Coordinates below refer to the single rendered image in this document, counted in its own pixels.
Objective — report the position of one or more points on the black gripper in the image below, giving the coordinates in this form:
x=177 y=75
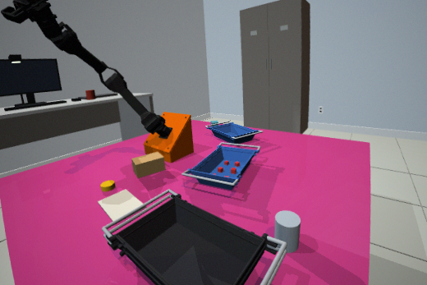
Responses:
x=39 y=9

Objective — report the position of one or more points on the grey cylinder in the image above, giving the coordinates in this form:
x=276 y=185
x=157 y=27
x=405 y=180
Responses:
x=287 y=229

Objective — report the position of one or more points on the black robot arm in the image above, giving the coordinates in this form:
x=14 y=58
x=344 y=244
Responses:
x=69 y=42

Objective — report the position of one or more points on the blue plastic tray with grey wire bars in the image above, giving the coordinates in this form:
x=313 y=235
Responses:
x=233 y=133

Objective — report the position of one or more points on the yellow short cylinder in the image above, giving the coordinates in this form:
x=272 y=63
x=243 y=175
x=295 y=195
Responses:
x=107 y=185

